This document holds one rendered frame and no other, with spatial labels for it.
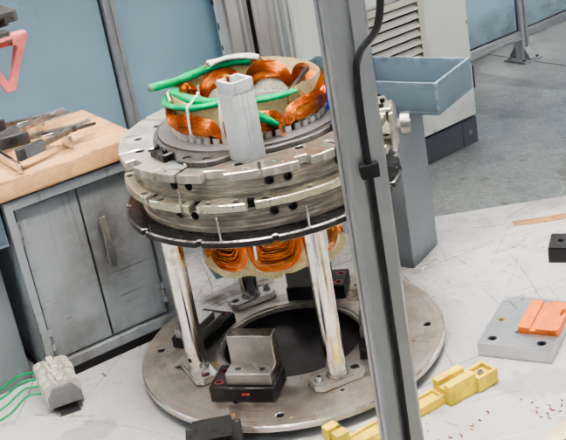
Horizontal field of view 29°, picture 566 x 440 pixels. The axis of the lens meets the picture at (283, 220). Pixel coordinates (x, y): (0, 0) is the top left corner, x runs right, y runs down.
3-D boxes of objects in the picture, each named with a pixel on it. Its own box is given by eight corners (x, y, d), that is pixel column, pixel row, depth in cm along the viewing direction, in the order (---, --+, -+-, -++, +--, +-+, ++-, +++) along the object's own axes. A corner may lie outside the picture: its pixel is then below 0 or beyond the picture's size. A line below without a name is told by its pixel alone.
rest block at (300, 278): (327, 285, 147) (321, 251, 145) (287, 288, 148) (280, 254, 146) (332, 271, 151) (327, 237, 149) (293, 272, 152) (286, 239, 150)
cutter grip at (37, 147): (20, 162, 134) (17, 150, 133) (17, 161, 134) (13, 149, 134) (46, 150, 136) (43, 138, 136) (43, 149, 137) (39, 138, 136)
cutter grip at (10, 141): (0, 151, 139) (-4, 140, 139) (-1, 149, 140) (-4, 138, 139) (31, 143, 140) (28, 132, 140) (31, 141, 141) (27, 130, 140)
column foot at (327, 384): (307, 384, 129) (307, 377, 129) (356, 364, 132) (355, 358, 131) (319, 395, 127) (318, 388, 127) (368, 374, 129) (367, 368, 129)
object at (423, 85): (488, 245, 159) (470, 57, 148) (458, 279, 151) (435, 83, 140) (341, 229, 173) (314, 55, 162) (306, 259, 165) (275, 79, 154)
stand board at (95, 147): (0, 204, 133) (-5, 186, 132) (-48, 170, 148) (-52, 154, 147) (145, 152, 142) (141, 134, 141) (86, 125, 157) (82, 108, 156)
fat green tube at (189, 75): (154, 100, 126) (149, 85, 126) (139, 95, 129) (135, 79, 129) (259, 65, 133) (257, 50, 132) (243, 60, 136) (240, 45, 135)
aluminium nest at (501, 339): (551, 364, 129) (550, 346, 128) (478, 355, 133) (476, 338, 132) (576, 313, 138) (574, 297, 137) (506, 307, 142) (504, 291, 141)
